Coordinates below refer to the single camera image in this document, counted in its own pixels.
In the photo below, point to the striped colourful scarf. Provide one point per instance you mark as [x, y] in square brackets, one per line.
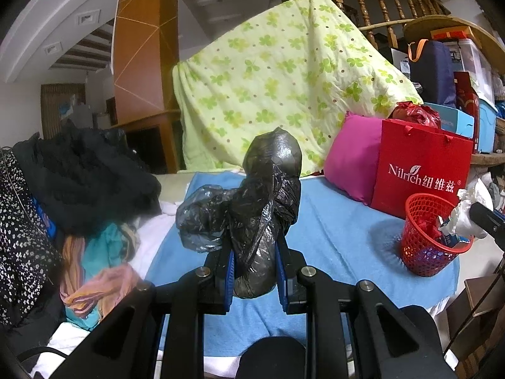
[119, 281]

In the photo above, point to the orange wooden column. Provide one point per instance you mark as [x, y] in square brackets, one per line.
[145, 50]

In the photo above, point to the red paper shopping bag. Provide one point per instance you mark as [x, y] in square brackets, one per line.
[414, 158]

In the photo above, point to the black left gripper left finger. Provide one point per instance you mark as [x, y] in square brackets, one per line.
[216, 281]

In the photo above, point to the black white dotted garment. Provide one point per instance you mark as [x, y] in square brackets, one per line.
[28, 257]

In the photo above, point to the red mesh waste basket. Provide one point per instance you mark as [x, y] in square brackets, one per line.
[421, 249]

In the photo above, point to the light blue storage box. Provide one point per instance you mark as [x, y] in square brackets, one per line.
[454, 120]

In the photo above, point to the navy bag orange handle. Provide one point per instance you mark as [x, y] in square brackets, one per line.
[431, 67]

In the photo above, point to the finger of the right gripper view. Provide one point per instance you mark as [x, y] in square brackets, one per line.
[490, 221]

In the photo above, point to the green clover pattern quilt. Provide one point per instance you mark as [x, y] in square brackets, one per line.
[300, 66]

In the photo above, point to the black clothing pile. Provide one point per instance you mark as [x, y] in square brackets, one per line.
[86, 178]

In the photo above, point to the wooden stair railing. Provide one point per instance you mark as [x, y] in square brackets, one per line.
[390, 4]

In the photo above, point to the red plastic bag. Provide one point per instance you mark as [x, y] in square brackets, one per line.
[421, 114]

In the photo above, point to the teal garment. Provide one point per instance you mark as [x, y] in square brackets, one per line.
[85, 261]

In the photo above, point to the magenta pillow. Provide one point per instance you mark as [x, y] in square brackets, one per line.
[351, 164]

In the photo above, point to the black plastic bag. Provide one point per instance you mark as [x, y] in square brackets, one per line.
[250, 217]

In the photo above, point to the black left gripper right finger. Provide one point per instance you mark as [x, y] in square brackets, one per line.
[292, 294]

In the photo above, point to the blue toothpaste box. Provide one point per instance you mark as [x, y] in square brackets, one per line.
[450, 240]

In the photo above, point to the white tissue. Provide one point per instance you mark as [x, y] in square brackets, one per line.
[459, 222]

